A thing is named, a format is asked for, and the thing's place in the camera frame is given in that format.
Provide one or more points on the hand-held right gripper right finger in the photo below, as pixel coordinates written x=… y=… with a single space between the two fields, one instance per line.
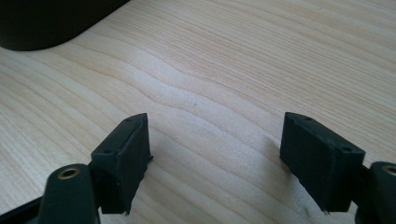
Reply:
x=314 y=161

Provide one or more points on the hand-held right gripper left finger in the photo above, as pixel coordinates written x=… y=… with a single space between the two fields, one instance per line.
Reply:
x=124 y=161

